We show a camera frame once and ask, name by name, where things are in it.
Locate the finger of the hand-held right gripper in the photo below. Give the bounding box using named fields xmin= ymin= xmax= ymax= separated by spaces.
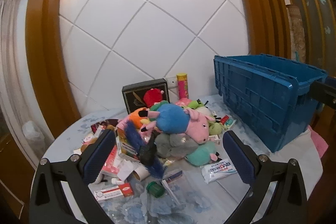
xmin=310 ymin=80 xmax=336 ymax=109

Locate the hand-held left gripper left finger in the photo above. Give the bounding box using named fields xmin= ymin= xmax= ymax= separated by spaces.
xmin=29 ymin=129 xmax=117 ymax=224

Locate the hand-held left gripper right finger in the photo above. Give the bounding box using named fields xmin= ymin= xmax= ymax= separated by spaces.
xmin=222 ymin=130 xmax=307 ymax=224

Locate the blue plastic crate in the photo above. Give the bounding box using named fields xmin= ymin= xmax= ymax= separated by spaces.
xmin=214 ymin=54 xmax=328 ymax=153

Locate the grey furry plush toy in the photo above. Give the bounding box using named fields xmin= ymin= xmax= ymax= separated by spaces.
xmin=155 ymin=132 xmax=200 ymax=159

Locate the red white packet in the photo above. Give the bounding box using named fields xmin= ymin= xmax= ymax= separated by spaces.
xmin=101 ymin=145 xmax=124 ymax=178

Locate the white blue tissue packet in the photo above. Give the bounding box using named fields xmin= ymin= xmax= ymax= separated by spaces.
xmin=201 ymin=160 xmax=238 ymax=185

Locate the orange printed box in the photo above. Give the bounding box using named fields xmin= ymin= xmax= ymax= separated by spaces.
xmin=117 ymin=127 xmax=142 ymax=161

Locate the red white medicine box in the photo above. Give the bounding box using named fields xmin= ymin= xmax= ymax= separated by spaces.
xmin=94 ymin=183 xmax=133 ymax=203

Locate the mint green plush toy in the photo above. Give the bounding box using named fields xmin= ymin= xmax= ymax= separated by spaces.
xmin=185 ymin=141 xmax=219 ymax=167

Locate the blue feather duster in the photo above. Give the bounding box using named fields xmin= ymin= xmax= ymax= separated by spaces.
xmin=125 ymin=122 xmax=164 ymax=180

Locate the yellow-green plush toy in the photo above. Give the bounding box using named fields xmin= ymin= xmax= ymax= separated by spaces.
xmin=208 ymin=121 xmax=224 ymax=136

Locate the red green white tube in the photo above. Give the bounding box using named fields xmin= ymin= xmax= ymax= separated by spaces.
xmin=220 ymin=114 xmax=237 ymax=127

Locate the cardboard tube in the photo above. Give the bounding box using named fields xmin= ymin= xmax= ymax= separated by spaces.
xmin=132 ymin=165 xmax=150 ymax=182

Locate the pink cloth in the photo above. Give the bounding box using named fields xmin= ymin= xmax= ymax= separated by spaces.
xmin=308 ymin=126 xmax=329 ymax=159

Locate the orange plush toy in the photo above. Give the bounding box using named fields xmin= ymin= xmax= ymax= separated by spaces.
xmin=128 ymin=108 xmax=149 ymax=130

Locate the white cloth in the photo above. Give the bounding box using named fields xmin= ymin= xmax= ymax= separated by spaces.
xmin=268 ymin=130 xmax=323 ymax=203

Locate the green plastic jar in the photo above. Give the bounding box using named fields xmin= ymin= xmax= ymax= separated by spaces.
xmin=146 ymin=181 xmax=164 ymax=198

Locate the rolled beige mat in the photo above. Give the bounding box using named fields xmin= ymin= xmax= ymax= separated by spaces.
xmin=286 ymin=4 xmax=306 ymax=60

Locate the blue red small box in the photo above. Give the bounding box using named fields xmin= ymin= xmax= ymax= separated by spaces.
xmin=160 ymin=170 xmax=183 ymax=184

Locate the white plastic bag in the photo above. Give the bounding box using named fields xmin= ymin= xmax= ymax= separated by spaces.
xmin=22 ymin=120 xmax=46 ymax=151

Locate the black box gold print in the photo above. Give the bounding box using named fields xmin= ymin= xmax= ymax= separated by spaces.
xmin=122 ymin=79 xmax=170 ymax=114

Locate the pink pig plush blue body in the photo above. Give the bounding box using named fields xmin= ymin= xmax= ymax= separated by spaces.
xmin=139 ymin=103 xmax=216 ymax=144

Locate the red plush toy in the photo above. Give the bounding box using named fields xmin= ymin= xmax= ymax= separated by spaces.
xmin=143 ymin=88 xmax=164 ymax=106

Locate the wooden slat partition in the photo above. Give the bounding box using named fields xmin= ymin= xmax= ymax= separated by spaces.
xmin=273 ymin=0 xmax=336 ymax=77

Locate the pink yellow cylinder can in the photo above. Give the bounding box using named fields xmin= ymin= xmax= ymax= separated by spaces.
xmin=176 ymin=72 xmax=189 ymax=100

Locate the white curtain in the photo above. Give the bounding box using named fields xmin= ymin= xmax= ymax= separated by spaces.
xmin=0 ymin=0 xmax=36 ymax=164

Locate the wooden wall trim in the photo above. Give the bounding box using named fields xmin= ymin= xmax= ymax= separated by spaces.
xmin=25 ymin=0 xmax=82 ymax=136
xmin=227 ymin=0 xmax=292 ymax=59

